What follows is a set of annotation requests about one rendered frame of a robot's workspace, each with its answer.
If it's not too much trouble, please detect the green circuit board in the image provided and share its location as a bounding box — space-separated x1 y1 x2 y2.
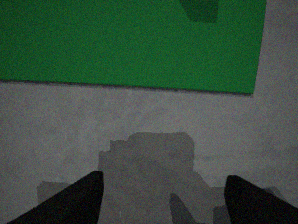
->
0 0 266 95

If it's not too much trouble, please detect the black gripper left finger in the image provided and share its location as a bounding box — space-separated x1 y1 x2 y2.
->
8 171 104 224

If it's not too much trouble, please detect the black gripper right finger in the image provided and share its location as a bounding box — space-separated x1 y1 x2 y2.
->
223 175 298 224

